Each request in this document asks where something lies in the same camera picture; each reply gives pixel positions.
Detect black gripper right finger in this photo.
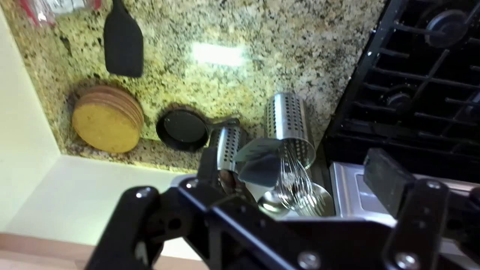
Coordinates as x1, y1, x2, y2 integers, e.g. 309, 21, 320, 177
362, 146, 450, 270

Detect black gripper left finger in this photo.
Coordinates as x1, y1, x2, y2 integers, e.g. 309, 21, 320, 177
84, 147, 237, 270

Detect metal forks and spoons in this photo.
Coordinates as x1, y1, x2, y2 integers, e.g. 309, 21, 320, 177
284, 149, 336, 218

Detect perforated steel utensil holder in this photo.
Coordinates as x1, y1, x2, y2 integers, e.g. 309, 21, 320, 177
263, 90, 318, 170
215, 125, 249, 174

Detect black gas stove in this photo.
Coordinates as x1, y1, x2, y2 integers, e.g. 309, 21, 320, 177
320, 0, 480, 224

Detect grey spatula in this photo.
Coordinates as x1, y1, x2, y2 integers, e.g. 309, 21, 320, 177
234, 137, 288, 188

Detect steel ladle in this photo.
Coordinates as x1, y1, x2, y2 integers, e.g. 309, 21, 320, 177
257, 164, 296, 218

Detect black flat spatula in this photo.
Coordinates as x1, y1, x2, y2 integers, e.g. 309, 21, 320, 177
102, 0, 146, 80

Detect red and white packaging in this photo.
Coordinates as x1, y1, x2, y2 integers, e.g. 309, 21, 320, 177
17, 0, 104, 26

